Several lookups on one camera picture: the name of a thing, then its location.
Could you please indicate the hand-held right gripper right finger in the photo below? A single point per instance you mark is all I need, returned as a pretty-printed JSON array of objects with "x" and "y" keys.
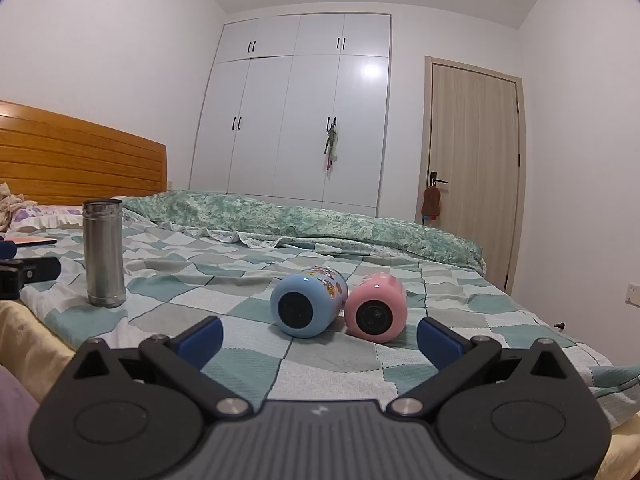
[{"x": 440, "y": 342}]

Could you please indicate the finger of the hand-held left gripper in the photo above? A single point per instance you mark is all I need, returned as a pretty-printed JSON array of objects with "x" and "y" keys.
[
  {"x": 7, "y": 249},
  {"x": 35, "y": 270}
]

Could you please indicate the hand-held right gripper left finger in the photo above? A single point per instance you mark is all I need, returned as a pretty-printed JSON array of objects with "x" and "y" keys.
[{"x": 202, "y": 341}]

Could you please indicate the pink cup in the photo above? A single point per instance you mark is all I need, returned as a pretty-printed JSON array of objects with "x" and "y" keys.
[{"x": 375, "y": 310}]

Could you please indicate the blue cartoon print cup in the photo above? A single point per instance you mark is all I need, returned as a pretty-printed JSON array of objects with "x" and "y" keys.
[{"x": 305, "y": 307}]

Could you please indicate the stainless steel cup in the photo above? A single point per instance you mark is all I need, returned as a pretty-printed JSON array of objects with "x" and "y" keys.
[{"x": 104, "y": 252}]

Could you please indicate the flat red book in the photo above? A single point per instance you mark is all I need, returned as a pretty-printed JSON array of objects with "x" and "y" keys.
[{"x": 30, "y": 241}]

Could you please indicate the beige crumpled cloth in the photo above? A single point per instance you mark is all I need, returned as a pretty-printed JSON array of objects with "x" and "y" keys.
[{"x": 12, "y": 205}]

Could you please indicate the purple floral pillow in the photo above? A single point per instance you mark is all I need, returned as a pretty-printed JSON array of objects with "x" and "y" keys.
[{"x": 45, "y": 216}]

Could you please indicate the checkered green bedsheet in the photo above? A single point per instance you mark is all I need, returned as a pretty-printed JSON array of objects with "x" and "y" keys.
[{"x": 200, "y": 280}]

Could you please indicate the yellow mattress sheet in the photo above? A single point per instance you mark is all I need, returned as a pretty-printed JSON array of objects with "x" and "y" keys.
[{"x": 30, "y": 340}]

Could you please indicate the wooden headboard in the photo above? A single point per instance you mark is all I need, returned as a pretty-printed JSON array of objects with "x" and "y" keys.
[{"x": 75, "y": 160}]

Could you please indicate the purple cloth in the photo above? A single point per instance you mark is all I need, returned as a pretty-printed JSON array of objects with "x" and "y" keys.
[{"x": 15, "y": 425}]

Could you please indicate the green floral quilt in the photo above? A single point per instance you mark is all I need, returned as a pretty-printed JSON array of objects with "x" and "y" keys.
[{"x": 320, "y": 222}]

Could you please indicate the wooden door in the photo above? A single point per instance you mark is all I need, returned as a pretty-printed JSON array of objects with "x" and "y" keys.
[{"x": 475, "y": 160}]

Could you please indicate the white wardrobe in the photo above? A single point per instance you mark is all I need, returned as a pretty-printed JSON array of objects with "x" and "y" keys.
[{"x": 280, "y": 125}]

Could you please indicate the wall socket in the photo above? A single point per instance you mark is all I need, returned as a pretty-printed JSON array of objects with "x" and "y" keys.
[{"x": 634, "y": 295}]

